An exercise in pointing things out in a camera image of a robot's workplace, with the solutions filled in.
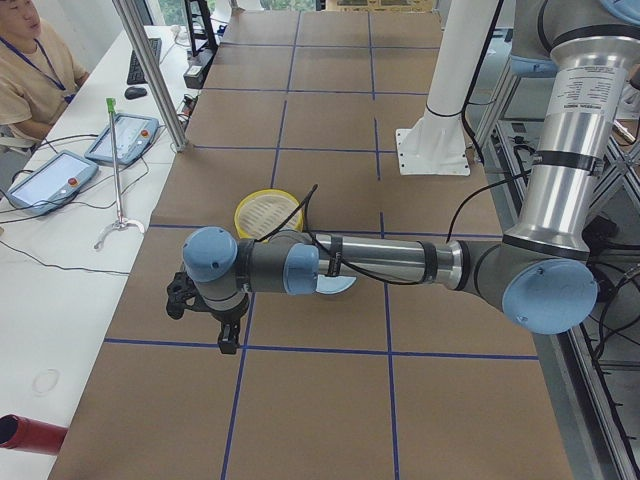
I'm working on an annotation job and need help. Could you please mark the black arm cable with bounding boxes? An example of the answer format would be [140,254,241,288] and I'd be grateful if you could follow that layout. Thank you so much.
[252,169,536,287]

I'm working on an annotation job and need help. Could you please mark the black computer mouse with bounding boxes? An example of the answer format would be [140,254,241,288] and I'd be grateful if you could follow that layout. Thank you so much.
[124,86,147,100]

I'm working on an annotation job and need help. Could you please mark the far teach pendant tablet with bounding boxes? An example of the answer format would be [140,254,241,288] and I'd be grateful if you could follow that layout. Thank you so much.
[84,113,160,166]

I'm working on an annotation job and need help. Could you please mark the seated person beige shirt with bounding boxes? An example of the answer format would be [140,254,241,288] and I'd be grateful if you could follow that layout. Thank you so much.
[1,1,89,142]

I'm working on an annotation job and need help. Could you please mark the teach pendant tablet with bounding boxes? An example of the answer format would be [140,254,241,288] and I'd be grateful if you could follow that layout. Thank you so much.
[7,150,98,215]
[84,113,160,166]

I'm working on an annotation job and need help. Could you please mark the aluminium frame post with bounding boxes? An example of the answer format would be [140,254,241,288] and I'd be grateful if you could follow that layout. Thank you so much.
[112,0,188,152]

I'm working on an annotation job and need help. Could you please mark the red cylinder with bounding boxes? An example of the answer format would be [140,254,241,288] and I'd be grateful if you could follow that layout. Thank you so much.
[1,414,68,455]

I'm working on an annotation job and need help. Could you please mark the near teach pendant tablet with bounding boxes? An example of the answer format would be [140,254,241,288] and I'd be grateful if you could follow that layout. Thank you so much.
[7,150,98,215]

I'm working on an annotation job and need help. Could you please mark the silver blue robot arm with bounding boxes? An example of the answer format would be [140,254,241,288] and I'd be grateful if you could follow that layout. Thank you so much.
[166,1,639,354]

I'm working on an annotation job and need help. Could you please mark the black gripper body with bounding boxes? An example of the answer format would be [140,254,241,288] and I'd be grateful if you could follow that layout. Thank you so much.
[211,297,250,324]

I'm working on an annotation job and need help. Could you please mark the black keyboard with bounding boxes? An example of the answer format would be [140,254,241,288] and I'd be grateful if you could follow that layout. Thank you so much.
[126,37,163,86]

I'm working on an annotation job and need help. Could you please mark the light blue plate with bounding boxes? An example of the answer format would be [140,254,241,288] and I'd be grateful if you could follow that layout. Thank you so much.
[316,275,357,295]

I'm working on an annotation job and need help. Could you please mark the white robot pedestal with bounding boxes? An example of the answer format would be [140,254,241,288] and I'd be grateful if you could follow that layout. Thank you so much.
[396,0,501,176]

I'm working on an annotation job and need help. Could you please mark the yellow bamboo steamer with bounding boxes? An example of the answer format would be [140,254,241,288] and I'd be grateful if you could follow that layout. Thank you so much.
[234,189,303,239]

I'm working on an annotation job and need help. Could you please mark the black box device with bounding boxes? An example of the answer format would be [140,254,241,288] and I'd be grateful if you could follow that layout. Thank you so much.
[183,48,214,90]

